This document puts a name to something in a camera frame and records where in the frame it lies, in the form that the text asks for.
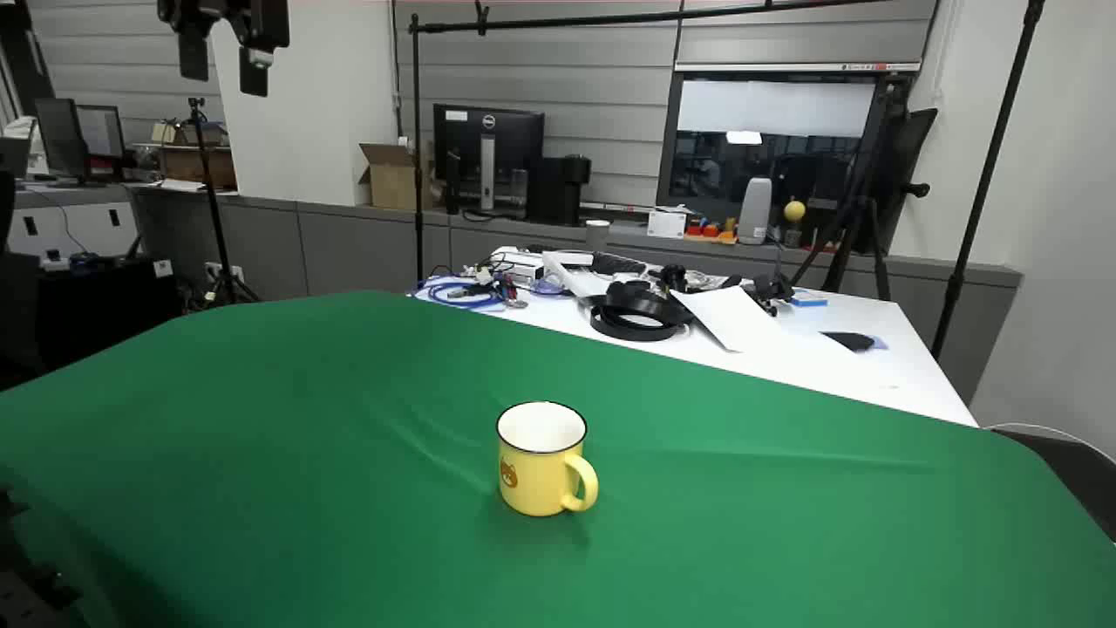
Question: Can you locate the yellow enamel mug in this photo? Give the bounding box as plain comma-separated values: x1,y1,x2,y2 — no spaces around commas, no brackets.
496,400,599,517

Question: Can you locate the white box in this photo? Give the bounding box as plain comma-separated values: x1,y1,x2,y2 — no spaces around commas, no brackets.
644,205,688,237

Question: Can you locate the white paper sheet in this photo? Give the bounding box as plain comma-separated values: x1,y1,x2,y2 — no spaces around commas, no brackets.
681,287,777,353

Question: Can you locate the black computer monitor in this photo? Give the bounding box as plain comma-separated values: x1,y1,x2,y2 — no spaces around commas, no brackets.
431,103,545,214

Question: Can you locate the cardboard box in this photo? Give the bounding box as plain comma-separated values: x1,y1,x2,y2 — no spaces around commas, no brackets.
363,142,413,209

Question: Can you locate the white cylindrical speaker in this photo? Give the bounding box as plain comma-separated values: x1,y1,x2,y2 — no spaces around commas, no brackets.
738,179,773,245

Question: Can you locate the yellow ball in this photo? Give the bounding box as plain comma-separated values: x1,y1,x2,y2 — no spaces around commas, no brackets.
780,200,809,224

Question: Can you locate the green tablecloth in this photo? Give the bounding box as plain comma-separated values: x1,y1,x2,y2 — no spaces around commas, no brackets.
0,293,1116,628

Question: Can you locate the black light stand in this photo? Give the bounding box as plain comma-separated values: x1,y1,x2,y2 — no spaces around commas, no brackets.
189,97,259,304

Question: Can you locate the black coiled cable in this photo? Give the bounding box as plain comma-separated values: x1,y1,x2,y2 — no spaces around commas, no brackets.
586,279,691,346

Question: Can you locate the blue coiled cable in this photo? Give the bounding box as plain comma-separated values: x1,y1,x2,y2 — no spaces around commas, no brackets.
423,271,510,312

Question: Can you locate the black camera tripod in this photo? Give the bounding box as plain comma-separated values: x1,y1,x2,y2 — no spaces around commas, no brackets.
791,75,939,296

